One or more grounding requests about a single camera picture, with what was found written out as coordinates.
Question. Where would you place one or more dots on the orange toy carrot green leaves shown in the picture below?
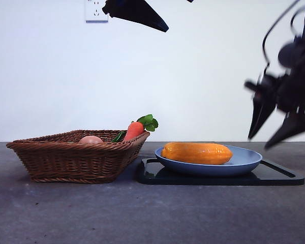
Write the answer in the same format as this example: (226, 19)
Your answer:
(134, 130)

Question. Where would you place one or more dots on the black rectangular tray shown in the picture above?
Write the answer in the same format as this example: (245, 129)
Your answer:
(269, 179)

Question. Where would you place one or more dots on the pale pink egg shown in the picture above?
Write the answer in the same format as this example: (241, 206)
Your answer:
(90, 140)

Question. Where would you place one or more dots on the orange toy corn cob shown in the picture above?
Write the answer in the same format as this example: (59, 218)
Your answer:
(195, 153)

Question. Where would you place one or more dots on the white wall socket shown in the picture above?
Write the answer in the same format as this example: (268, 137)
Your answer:
(94, 12)

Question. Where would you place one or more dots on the brown wicker basket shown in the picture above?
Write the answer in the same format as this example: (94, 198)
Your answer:
(73, 162)

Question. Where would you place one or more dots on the dark green vegetable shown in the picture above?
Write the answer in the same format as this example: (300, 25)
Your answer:
(118, 137)

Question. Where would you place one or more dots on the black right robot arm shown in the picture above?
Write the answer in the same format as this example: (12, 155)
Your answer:
(294, 84)

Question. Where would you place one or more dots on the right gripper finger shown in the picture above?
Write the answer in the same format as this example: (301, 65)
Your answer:
(263, 114)
(289, 129)

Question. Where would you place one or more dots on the blue round plate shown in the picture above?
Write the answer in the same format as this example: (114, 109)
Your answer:
(218, 169)

